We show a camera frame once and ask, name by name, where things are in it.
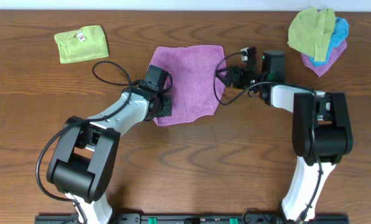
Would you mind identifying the large pink cloth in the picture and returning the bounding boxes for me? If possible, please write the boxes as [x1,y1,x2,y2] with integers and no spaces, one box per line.
[150,45,225,126]

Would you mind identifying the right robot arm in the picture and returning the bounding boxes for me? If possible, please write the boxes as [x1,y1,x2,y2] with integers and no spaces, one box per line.
[214,47,353,223]

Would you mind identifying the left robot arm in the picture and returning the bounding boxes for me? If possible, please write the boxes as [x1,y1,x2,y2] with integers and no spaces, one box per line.
[46,65,173,223]

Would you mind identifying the small pink cloth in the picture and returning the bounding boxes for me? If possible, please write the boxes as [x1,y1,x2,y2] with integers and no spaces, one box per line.
[301,40,347,77]

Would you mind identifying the crumpled green cloth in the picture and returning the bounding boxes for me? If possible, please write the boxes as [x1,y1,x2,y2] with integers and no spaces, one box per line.
[288,7,336,62]

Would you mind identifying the folded green cloth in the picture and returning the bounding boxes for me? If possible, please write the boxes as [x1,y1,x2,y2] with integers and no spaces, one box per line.
[54,26,109,64]

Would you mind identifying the blue cloth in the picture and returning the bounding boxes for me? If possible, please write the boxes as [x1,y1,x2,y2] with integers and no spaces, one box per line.
[309,17,349,66]

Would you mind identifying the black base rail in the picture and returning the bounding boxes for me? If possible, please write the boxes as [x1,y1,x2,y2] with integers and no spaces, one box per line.
[34,213,350,224]

